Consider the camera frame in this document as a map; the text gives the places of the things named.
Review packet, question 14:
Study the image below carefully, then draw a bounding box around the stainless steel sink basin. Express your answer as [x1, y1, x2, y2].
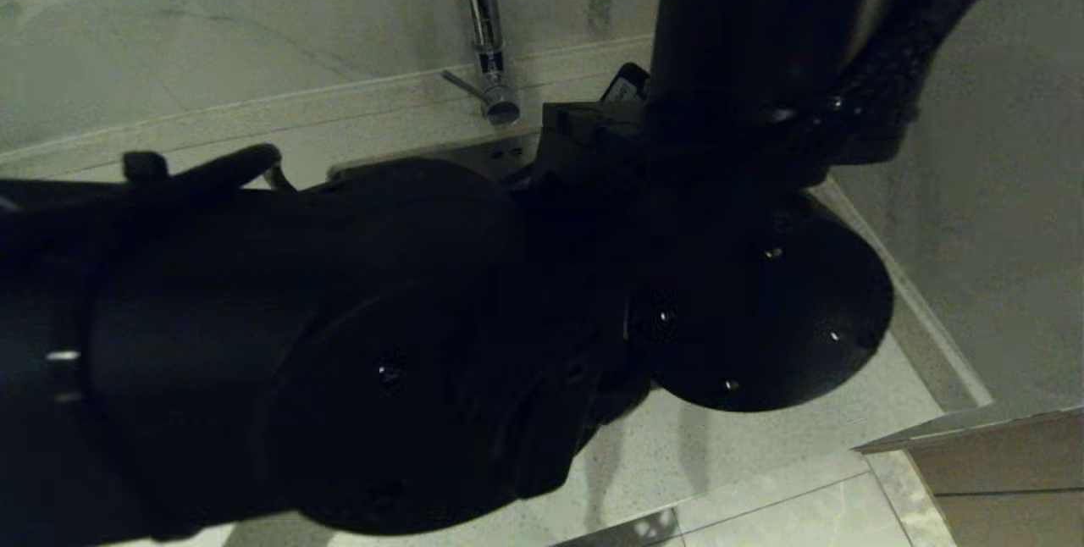
[326, 134, 543, 185]

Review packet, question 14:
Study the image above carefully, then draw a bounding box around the chrome faucet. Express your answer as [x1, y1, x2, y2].
[440, 0, 522, 126]

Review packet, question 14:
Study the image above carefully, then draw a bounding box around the beige wooden cabinet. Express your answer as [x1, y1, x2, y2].
[851, 401, 1084, 547]

